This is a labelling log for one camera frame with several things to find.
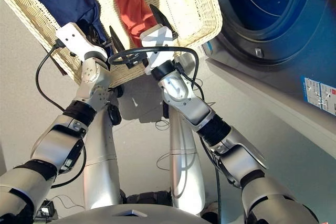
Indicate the pale woven basket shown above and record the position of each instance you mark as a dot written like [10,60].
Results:
[183,11]

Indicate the grey washing machine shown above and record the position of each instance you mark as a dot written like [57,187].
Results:
[302,51]

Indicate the small blue white sticker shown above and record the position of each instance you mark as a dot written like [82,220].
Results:
[208,48]

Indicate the silver robot torso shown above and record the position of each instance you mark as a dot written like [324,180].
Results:
[131,217]

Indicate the black power adapter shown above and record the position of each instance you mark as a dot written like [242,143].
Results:
[46,209]

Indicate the large blue energy label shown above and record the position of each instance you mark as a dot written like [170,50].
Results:
[315,93]

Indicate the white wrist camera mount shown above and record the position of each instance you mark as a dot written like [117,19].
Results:
[76,40]
[157,62]

